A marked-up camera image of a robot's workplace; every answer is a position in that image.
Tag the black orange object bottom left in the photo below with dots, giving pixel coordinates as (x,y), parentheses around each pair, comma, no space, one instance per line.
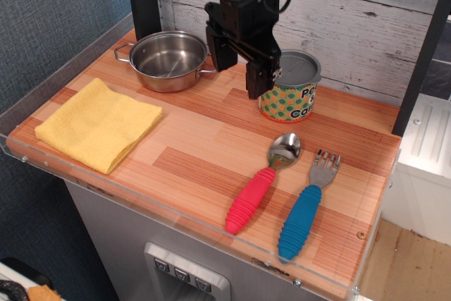
(20,281)

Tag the small stainless steel pot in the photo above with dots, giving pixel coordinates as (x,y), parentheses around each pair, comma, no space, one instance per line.
(165,62)

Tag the blue handled fork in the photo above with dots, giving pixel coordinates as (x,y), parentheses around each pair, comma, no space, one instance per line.
(297,226)

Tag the black right frame post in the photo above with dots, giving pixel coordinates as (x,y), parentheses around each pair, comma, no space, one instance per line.
(426,53)

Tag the red handled spoon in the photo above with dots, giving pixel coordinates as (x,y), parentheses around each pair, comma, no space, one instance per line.
(283,153)

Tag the peas and carrots toy can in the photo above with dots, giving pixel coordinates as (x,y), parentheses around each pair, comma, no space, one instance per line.
(292,98)

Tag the folded yellow cloth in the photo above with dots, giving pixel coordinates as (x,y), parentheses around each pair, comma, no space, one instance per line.
(98,127)

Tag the grey toy fridge cabinet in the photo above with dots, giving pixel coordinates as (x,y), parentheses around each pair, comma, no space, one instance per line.
(148,260)

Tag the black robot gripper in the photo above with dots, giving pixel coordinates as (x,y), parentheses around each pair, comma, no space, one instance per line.
(245,28)

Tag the clear acrylic counter guard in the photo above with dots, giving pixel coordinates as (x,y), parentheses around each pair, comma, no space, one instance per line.
(190,166)

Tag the white cabinet on right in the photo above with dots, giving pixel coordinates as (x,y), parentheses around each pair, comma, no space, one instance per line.
(418,194)

